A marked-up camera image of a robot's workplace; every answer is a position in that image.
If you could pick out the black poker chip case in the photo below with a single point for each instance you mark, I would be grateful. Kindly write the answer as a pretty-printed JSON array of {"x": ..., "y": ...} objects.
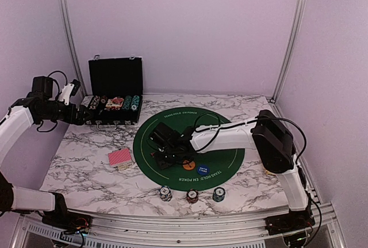
[{"x": 110, "y": 78}]

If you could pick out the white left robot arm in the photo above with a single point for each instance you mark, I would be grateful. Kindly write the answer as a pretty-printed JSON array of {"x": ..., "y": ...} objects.
[{"x": 20, "y": 117}]

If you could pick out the orange dealer button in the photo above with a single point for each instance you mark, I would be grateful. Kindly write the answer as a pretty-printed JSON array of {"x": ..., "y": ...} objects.
[{"x": 189, "y": 165}]

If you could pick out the left aluminium frame post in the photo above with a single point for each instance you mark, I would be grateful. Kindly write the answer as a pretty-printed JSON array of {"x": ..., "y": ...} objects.
[{"x": 71, "y": 45}]

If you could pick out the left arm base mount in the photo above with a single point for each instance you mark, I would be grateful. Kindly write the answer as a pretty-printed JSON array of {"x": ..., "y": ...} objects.
[{"x": 70, "y": 221}]

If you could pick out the blue small blind button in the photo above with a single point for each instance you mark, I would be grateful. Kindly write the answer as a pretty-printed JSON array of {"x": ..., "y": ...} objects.
[{"x": 203, "y": 170}]

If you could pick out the playing cards in case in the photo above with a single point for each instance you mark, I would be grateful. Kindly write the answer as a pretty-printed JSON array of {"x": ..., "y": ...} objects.
[{"x": 114, "y": 103}]

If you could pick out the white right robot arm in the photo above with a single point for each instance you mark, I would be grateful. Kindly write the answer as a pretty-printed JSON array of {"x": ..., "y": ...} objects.
[{"x": 266, "y": 133}]

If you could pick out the red black chip stack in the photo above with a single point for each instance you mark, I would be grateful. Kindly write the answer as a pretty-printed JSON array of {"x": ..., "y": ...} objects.
[{"x": 192, "y": 196}]

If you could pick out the red striped card deck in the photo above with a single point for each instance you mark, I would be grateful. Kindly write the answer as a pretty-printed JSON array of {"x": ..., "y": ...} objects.
[{"x": 120, "y": 159}]

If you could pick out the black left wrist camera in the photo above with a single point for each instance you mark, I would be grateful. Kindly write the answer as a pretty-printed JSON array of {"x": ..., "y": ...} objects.
[{"x": 43, "y": 86}]

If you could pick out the aluminium frame post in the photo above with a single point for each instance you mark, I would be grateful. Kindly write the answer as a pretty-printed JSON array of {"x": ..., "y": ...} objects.
[
  {"x": 287, "y": 59},
  {"x": 71, "y": 45}
]

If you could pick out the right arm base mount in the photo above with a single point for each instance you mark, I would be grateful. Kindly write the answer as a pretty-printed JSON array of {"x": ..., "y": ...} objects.
[{"x": 288, "y": 222}]

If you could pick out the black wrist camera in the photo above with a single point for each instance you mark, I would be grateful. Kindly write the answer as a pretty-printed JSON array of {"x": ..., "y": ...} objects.
[
  {"x": 163, "y": 135},
  {"x": 43, "y": 86}
]

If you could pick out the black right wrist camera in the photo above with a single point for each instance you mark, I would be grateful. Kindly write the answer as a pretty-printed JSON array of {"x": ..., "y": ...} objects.
[{"x": 163, "y": 135}]

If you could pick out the front aluminium rail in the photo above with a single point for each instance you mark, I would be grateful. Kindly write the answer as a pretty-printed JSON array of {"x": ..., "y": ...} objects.
[{"x": 232, "y": 230}]

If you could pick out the white blue chip stack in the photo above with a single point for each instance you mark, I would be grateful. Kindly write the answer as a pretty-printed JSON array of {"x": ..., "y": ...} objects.
[{"x": 165, "y": 193}]

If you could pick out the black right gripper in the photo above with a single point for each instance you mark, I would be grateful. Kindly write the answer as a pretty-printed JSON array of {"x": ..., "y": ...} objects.
[{"x": 162, "y": 164}]

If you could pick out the right aluminium frame post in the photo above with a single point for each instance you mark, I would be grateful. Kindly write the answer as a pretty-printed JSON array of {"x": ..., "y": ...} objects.
[{"x": 287, "y": 59}]

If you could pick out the round green poker mat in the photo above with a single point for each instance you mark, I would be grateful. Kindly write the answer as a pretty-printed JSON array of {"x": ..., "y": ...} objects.
[{"x": 223, "y": 164}]

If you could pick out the teal chips in case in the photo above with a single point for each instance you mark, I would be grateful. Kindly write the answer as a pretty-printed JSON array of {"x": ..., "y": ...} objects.
[{"x": 131, "y": 103}]

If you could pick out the teal chip stack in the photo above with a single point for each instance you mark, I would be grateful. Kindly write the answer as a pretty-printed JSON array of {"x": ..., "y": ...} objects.
[{"x": 218, "y": 194}]

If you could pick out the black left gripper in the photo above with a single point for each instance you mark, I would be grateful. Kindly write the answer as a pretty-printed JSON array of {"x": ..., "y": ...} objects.
[{"x": 77, "y": 121}]

